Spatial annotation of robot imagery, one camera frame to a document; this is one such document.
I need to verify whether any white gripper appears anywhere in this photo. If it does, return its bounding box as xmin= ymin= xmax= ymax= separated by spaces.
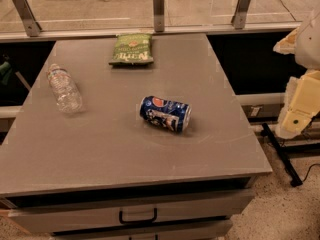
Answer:
xmin=273 ymin=8 xmax=320 ymax=139

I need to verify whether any blue pepsi can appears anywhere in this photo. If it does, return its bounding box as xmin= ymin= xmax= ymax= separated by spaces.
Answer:
xmin=140 ymin=96 xmax=191 ymax=133

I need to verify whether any black floor bar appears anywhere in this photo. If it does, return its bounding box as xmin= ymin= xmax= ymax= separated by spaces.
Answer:
xmin=261 ymin=123 xmax=303 ymax=187

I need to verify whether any green chip bag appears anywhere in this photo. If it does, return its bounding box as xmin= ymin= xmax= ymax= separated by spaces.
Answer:
xmin=109 ymin=33 xmax=154 ymax=65

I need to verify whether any grey drawer cabinet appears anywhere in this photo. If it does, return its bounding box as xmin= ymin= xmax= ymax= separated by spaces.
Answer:
xmin=0 ymin=34 xmax=271 ymax=240

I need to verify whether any clear plastic water bottle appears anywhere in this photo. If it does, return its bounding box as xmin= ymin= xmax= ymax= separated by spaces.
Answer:
xmin=46 ymin=64 xmax=83 ymax=114

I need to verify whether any right metal railing bracket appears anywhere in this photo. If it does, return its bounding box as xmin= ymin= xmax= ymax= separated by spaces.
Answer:
xmin=231 ymin=0 xmax=251 ymax=29

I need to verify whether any metal railing bracket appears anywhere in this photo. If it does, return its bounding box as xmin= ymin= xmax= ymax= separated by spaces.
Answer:
xmin=12 ymin=0 xmax=42 ymax=37
xmin=231 ymin=0 xmax=251 ymax=29
xmin=153 ymin=0 xmax=165 ymax=32

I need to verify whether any black cable on floor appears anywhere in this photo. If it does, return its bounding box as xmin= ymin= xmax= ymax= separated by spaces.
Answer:
xmin=301 ymin=163 xmax=320 ymax=182

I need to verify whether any middle metal railing bracket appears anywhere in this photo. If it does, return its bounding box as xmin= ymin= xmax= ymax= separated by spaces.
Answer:
xmin=153 ymin=0 xmax=165 ymax=32

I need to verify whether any black upper drawer handle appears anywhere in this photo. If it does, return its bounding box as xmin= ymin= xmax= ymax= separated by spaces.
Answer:
xmin=118 ymin=208 xmax=158 ymax=225

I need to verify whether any black drawer handle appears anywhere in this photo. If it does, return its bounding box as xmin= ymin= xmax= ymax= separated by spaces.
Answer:
xmin=118 ymin=208 xmax=158 ymax=225
xmin=128 ymin=233 xmax=158 ymax=240

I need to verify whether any black lower drawer handle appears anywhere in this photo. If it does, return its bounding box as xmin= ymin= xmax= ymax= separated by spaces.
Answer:
xmin=128 ymin=233 xmax=158 ymax=240

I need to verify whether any left metal railing bracket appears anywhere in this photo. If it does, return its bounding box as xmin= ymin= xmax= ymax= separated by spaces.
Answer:
xmin=12 ymin=0 xmax=42 ymax=37

